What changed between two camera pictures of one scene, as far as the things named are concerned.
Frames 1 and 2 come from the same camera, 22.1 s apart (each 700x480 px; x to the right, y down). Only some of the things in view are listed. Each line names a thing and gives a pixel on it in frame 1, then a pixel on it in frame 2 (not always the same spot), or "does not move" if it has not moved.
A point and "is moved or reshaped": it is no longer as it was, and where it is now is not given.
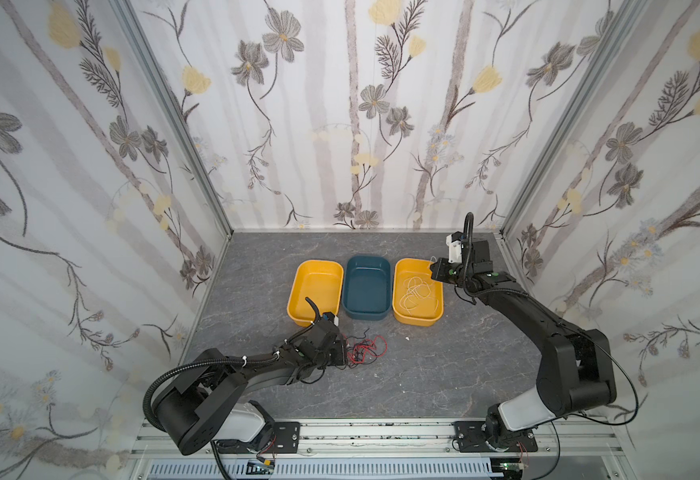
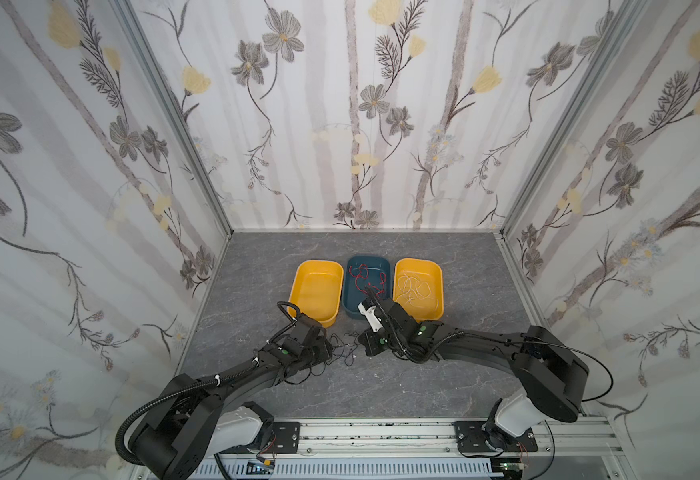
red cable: x=378 y=348 is moved or reshaped
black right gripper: x=443 y=271 → x=371 y=341
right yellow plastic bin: x=417 y=298 does not move
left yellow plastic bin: x=320 y=281 does not move
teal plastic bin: x=366 y=288 does not move
